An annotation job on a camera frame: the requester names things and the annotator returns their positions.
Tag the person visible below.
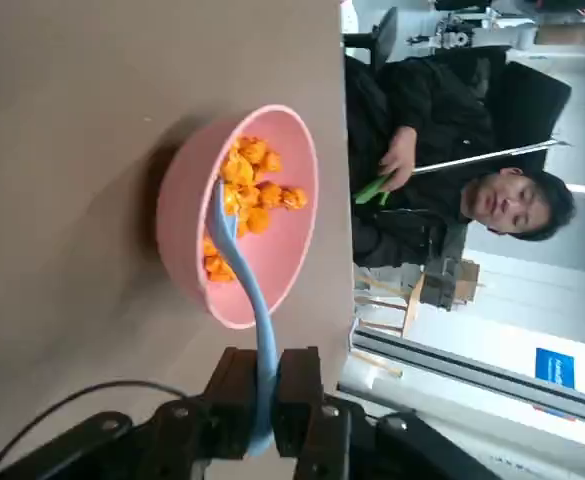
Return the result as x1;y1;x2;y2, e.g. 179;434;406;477
345;48;577;269

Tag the wooden stand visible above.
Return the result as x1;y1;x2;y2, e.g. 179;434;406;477
355;259;486;339

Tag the blue plastic spoon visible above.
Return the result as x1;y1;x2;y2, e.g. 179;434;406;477
204;177;279;457

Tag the grey aluminium frame rail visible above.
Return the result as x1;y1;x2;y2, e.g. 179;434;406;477
336;327;585;429

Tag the black gripper cable with tag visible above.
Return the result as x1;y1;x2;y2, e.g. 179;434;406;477
0;380;191;480

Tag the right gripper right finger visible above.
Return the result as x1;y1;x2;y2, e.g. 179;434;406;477
270;346;503;480

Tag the blue sign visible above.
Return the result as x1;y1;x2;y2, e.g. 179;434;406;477
535;347;576;390

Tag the pink bowl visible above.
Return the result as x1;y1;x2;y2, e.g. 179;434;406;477
155;103;320;330

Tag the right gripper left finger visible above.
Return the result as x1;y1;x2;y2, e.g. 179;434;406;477
0;347;267;480

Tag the green handheld tool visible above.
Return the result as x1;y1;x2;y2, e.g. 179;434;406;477
354;173;399;205

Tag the silver metal rod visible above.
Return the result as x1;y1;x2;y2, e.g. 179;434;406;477
411;139;572;175

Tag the orange popcorn pile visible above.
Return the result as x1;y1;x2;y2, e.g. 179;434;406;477
202;135;309;284

